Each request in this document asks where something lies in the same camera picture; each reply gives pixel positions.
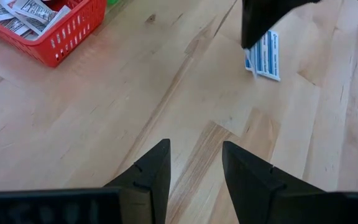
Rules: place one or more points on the red plastic basket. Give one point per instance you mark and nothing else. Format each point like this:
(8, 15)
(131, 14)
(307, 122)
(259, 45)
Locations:
(73, 28)

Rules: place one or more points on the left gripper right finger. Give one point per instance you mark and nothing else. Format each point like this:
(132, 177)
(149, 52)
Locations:
(250, 183)

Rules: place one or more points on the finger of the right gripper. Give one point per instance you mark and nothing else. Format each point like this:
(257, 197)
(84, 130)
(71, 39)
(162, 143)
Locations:
(259, 18)

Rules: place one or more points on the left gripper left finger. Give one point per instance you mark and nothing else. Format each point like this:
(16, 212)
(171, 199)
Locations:
(154, 174)

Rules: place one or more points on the green plastic basket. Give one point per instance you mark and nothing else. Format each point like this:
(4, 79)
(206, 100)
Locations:
(112, 1)

